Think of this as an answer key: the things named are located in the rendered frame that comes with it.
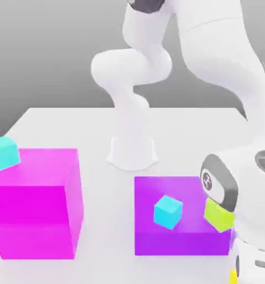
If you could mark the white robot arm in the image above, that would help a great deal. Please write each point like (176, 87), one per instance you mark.
(216, 66)

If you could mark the small cyan cube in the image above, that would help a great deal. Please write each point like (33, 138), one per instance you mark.
(168, 213)

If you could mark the small lime cube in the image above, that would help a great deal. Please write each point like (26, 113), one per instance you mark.
(219, 218)

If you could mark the small turquoise cube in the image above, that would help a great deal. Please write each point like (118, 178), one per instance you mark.
(3, 153)

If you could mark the small yellow cube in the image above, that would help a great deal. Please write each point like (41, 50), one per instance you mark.
(233, 277)

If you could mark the large purple box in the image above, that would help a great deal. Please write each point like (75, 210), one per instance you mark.
(181, 244)

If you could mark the large magenta box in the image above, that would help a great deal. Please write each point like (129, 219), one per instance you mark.
(30, 217)

